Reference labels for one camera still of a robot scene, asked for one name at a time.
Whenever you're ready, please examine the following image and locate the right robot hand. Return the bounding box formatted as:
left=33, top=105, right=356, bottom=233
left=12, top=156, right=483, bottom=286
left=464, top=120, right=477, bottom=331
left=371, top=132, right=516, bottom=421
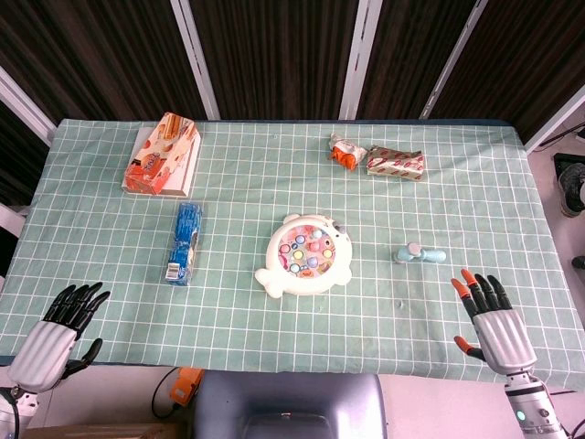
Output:
left=451, top=268, right=538, bottom=377

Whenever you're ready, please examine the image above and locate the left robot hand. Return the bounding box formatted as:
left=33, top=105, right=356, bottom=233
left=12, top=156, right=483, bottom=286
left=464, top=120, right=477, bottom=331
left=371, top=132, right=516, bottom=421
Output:
left=6, top=282, right=112, bottom=394

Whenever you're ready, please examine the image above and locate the light blue toy hammer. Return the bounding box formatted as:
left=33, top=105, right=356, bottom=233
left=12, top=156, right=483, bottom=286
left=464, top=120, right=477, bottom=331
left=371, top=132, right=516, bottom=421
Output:
left=394, top=242, right=448, bottom=265

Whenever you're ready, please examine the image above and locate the white plastic fishing game toy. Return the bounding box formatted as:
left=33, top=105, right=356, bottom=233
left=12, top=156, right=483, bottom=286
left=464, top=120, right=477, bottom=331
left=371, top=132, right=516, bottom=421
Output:
left=254, top=212, right=354, bottom=299

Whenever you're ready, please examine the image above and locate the brown cardboard box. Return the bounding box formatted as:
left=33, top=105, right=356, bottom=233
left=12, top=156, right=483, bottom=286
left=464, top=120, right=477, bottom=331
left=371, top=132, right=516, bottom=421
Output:
left=20, top=423, right=184, bottom=439

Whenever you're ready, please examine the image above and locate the orange plastic device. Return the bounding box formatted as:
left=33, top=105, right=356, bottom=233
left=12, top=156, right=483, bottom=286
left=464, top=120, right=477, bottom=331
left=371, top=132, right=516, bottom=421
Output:
left=169, top=367, right=205, bottom=406

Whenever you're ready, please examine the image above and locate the grey black sneaker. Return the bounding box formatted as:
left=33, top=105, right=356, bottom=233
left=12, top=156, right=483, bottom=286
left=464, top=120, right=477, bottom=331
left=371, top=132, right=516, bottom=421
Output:
left=559, top=163, right=585, bottom=219

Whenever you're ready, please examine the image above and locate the blue cookie pack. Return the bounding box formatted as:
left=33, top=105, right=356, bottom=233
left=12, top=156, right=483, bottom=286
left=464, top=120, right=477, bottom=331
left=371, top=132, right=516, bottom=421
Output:
left=163, top=202, right=204, bottom=287

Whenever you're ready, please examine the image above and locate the gold red-print snack pack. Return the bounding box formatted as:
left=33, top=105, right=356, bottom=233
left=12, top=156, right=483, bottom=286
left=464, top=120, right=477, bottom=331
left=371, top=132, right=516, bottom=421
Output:
left=366, top=145, right=425, bottom=182

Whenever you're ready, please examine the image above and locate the orange snack box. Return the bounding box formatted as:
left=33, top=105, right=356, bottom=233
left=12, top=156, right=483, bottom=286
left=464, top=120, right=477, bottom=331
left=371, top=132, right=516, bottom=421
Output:
left=123, top=112, right=201, bottom=195

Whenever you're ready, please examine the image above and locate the crumpled orange snack wrapper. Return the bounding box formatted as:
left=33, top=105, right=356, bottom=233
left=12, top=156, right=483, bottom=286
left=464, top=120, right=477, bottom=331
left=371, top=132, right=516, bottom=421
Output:
left=328, top=133, right=369, bottom=171

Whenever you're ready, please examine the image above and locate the green grid tablecloth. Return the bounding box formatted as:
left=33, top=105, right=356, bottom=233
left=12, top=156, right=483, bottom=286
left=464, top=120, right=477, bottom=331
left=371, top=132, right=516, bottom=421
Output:
left=0, top=118, right=585, bottom=392

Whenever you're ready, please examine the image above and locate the black cable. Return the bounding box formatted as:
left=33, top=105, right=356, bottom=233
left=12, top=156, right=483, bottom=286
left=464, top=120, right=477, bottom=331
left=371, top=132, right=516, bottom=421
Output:
left=151, top=367, right=184, bottom=420

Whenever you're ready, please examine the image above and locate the white frame post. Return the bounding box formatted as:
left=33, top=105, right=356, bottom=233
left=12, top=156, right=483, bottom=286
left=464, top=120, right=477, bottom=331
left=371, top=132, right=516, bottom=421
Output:
left=0, top=66, right=59, bottom=147
left=338, top=0, right=383, bottom=121
left=419, top=0, right=490, bottom=120
left=524, top=86, right=585, bottom=155
left=171, top=0, right=221, bottom=121

